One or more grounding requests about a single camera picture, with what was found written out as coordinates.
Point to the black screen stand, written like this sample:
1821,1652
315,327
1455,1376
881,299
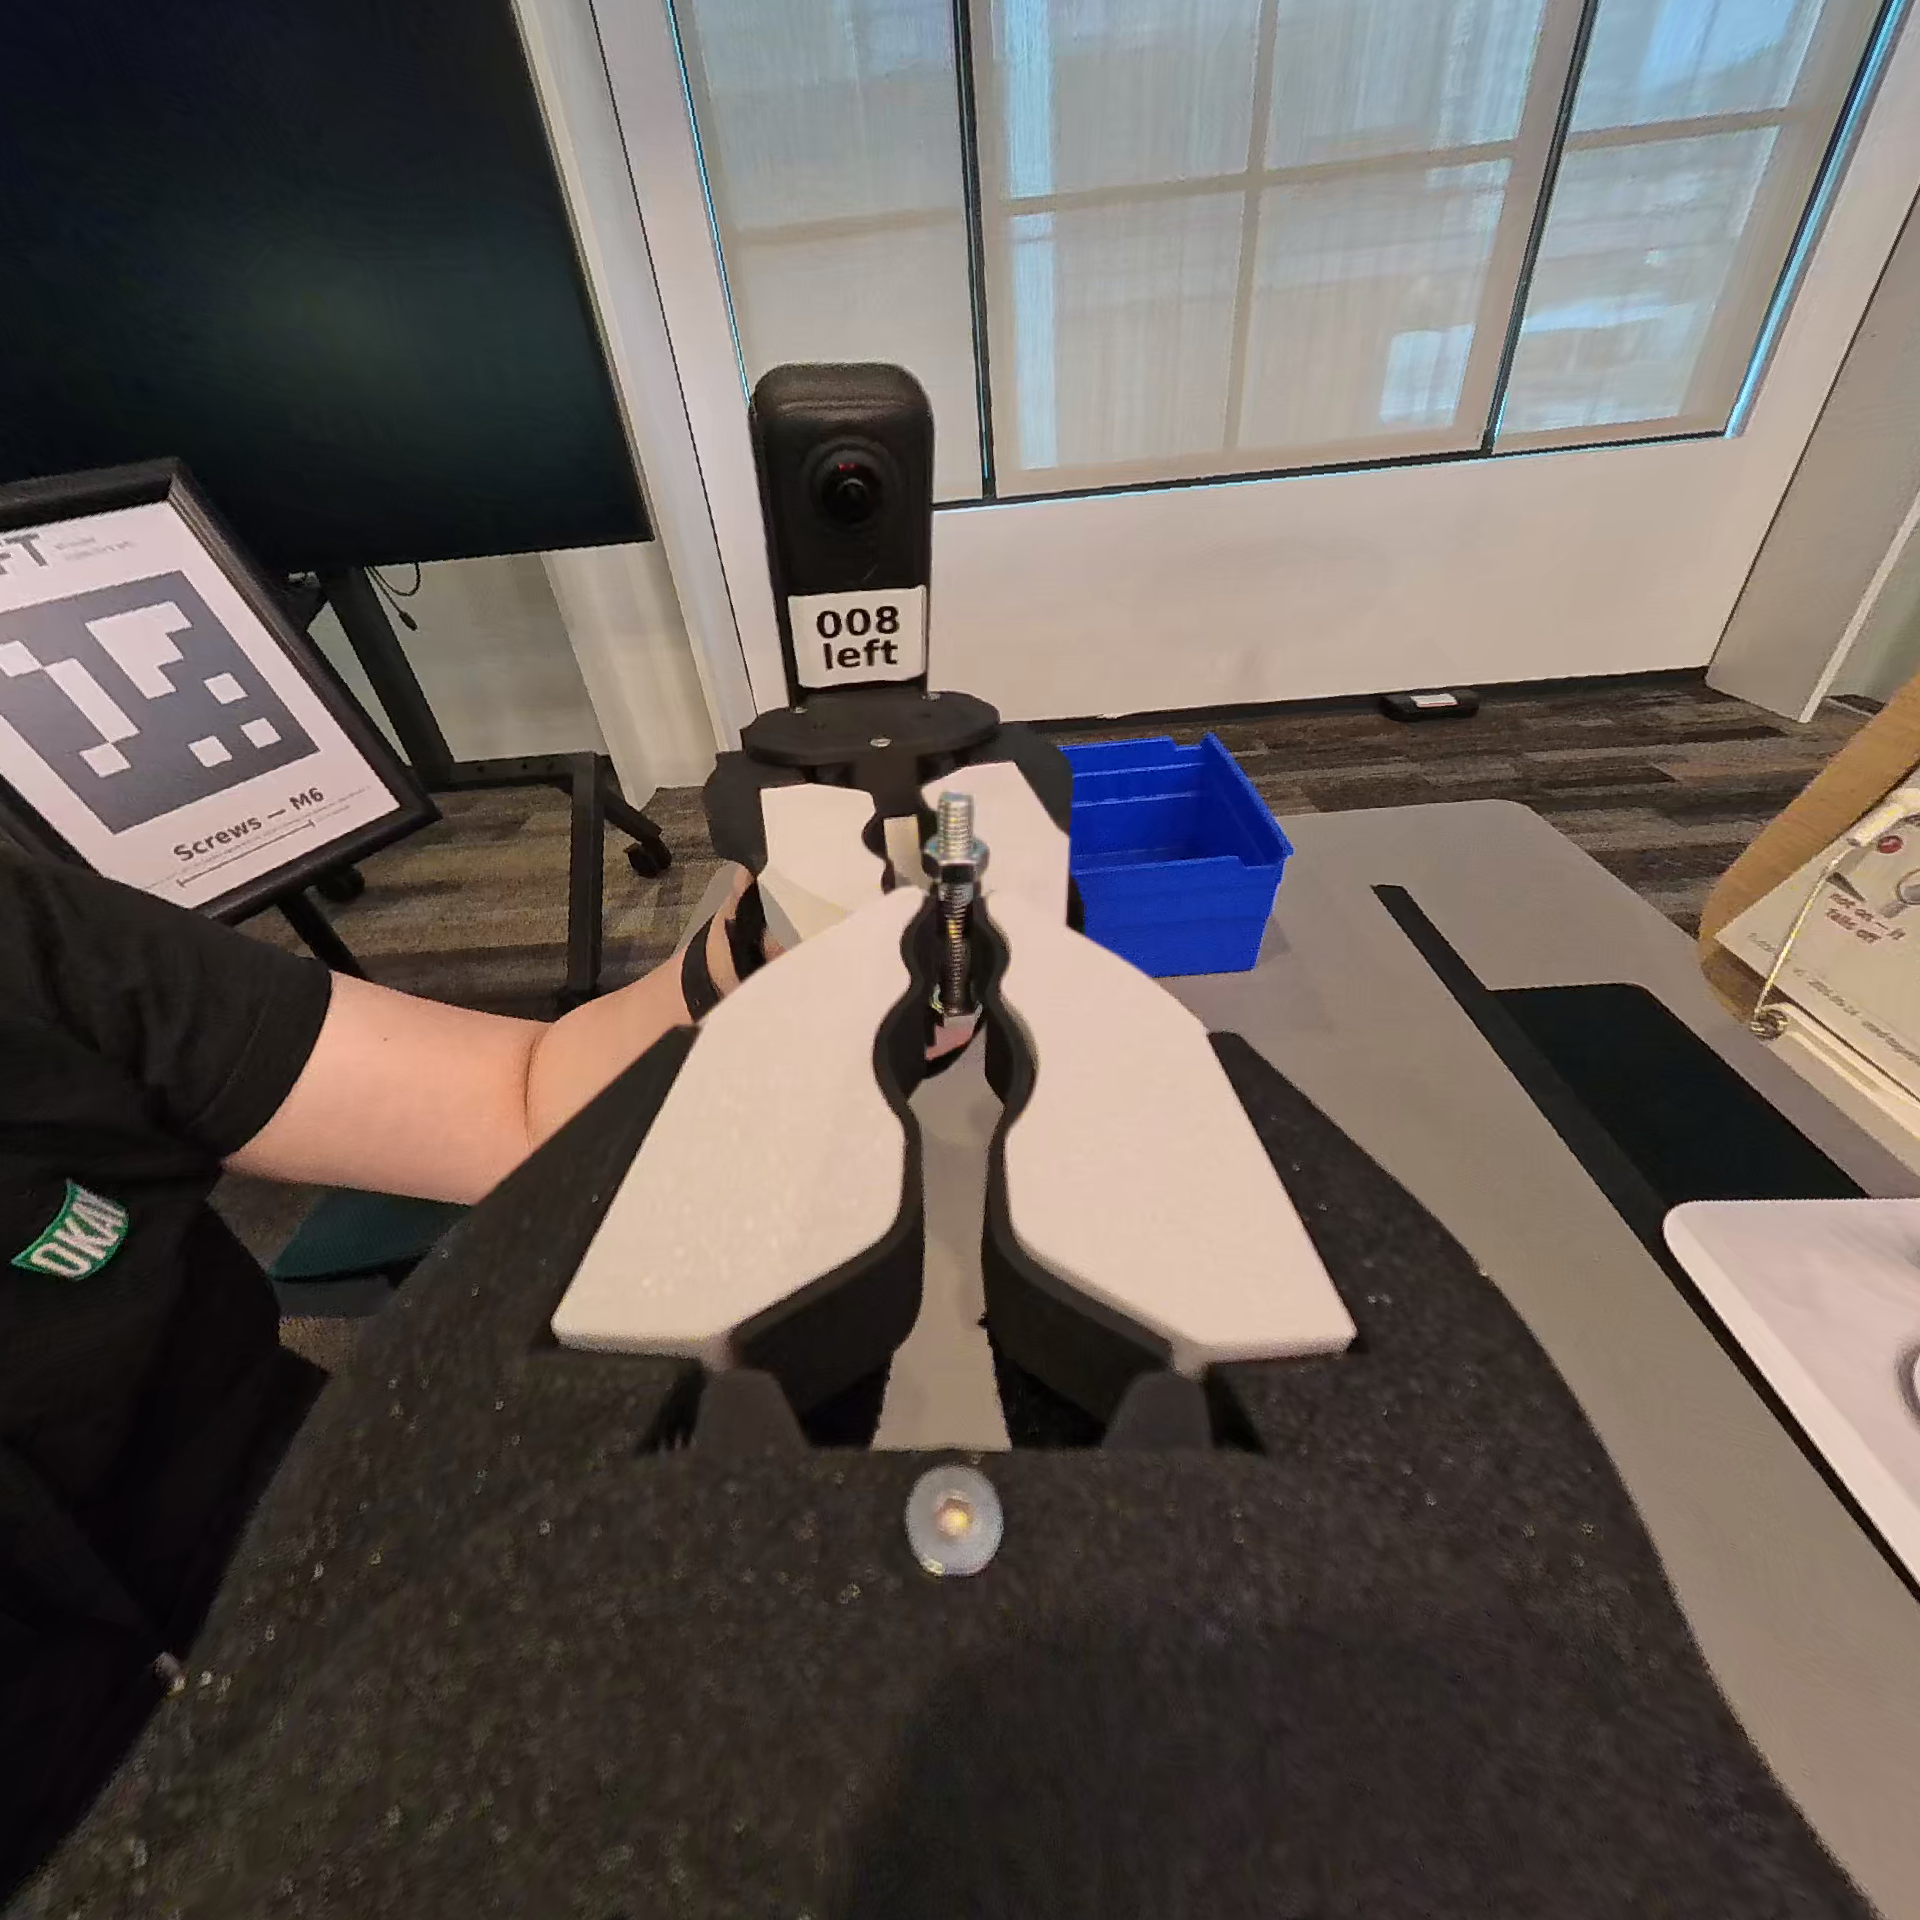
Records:
391,675

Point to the black framed marker sign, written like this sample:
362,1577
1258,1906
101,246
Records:
151,705

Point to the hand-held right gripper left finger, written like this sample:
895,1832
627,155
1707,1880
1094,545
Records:
749,1140

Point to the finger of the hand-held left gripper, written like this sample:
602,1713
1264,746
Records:
809,856
1032,846

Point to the large glass window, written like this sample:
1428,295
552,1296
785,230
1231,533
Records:
1351,223

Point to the person's left forearm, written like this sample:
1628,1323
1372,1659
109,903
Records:
449,1080

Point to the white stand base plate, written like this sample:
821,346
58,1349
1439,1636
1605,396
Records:
1784,1303

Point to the black floor power box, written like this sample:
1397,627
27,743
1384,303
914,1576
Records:
1431,700

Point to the silver threaded bolt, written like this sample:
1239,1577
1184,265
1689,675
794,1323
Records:
955,929

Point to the wooden instruction board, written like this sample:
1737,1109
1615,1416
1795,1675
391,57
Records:
1831,962

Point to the dark chair seat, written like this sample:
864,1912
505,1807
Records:
362,1245

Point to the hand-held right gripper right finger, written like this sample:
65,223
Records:
1169,1169

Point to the large black screen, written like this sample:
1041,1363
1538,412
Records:
301,269

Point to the blue plastic bin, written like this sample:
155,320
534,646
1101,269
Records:
1184,885

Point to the person's left hand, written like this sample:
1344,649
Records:
769,943

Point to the person's black shirt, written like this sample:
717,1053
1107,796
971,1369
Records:
121,1349

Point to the dark recessed desk panel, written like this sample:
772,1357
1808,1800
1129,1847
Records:
1651,1096

